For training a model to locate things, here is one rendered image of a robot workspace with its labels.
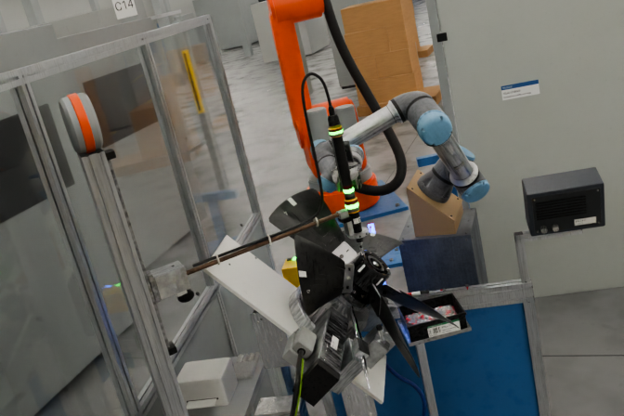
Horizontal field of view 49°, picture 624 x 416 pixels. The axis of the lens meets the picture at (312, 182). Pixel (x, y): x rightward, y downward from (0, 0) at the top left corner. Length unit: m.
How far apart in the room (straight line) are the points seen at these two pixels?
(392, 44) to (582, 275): 6.36
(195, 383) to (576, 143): 2.59
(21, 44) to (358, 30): 6.39
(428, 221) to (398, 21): 7.34
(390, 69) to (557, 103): 6.34
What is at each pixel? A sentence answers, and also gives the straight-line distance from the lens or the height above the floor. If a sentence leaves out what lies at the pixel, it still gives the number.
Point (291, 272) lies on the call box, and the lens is 2.67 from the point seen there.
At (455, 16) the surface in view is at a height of 1.75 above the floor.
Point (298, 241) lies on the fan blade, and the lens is 1.92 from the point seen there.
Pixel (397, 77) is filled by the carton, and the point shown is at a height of 0.48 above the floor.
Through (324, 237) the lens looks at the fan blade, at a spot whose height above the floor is 1.32.
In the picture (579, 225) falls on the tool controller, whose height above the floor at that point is 1.07.
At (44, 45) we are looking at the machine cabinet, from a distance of 4.80.
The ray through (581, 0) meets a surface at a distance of 3.95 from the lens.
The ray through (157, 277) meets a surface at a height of 1.42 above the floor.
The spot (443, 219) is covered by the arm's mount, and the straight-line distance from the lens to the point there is 2.83.
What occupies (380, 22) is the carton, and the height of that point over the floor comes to 1.30.
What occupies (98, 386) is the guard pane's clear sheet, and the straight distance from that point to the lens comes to 2.06.
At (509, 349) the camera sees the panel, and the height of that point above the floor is 0.57.
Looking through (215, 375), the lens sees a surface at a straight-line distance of 2.31.
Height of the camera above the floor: 2.10
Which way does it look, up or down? 16 degrees down
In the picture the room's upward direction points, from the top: 13 degrees counter-clockwise
